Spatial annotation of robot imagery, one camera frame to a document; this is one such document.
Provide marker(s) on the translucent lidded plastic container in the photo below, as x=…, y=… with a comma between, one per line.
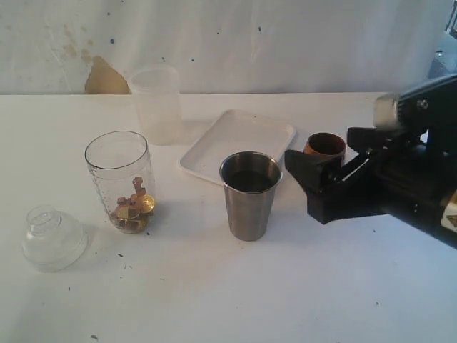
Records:
x=155, y=90

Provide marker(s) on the clear plastic shaker cup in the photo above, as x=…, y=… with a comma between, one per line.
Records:
x=113, y=160

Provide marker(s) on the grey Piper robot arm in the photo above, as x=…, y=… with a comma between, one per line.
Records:
x=446, y=221

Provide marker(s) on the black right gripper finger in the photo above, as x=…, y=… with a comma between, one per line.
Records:
x=313, y=172
x=366, y=141

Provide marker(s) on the stainless steel cup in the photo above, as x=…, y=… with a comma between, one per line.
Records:
x=250, y=179

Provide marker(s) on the round wooden bowl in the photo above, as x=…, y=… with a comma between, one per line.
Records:
x=327, y=145

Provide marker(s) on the coins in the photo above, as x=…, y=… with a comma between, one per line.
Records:
x=131, y=215

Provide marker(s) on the clear dome lid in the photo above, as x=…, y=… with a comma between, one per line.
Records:
x=53, y=239

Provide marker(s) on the white rectangular tray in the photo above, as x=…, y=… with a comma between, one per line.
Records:
x=234, y=131

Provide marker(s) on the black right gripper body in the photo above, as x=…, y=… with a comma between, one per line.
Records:
x=396, y=174

